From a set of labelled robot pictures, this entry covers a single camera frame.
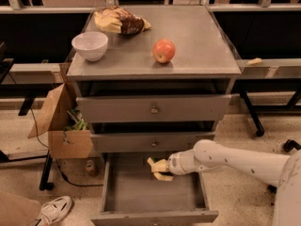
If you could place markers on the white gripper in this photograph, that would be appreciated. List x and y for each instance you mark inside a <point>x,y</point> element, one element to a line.
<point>174,166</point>

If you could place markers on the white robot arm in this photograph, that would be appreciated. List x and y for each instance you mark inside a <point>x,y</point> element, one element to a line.
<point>279,170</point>

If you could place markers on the grey open bottom drawer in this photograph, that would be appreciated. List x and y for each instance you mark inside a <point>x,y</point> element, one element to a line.
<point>132,196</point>

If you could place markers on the grey middle drawer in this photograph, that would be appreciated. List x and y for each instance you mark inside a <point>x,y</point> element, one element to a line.
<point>147,142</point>

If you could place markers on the grey top drawer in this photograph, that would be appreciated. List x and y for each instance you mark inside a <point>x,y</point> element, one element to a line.
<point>153,108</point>

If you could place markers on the grey three-drawer cabinet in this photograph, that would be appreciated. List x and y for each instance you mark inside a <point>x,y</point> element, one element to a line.
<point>203,65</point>

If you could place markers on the small can on floor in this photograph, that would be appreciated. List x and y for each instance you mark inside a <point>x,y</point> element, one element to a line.
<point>91,168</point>

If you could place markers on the green items in box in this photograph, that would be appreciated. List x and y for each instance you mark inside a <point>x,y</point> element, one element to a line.
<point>76,121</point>

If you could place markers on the brown cardboard box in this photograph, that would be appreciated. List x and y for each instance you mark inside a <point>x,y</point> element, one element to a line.
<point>51,120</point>

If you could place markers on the black table leg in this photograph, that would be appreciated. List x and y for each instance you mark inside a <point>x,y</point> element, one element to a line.
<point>253,114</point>

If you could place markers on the white sneaker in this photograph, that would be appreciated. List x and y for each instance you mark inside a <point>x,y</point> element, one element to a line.
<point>54,211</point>

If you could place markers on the red apple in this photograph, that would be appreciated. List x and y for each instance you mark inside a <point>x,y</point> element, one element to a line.
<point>163,51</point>

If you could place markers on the black office chair base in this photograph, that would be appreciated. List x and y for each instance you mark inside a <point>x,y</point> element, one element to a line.
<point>291,144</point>

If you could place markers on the white ceramic bowl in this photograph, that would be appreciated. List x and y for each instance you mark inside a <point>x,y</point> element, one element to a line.
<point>91,45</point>

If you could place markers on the small yellow foam piece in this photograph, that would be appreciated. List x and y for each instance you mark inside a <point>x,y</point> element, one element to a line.
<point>254,61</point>

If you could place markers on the beige trouser leg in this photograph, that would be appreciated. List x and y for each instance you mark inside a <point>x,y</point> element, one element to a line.
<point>17,210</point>

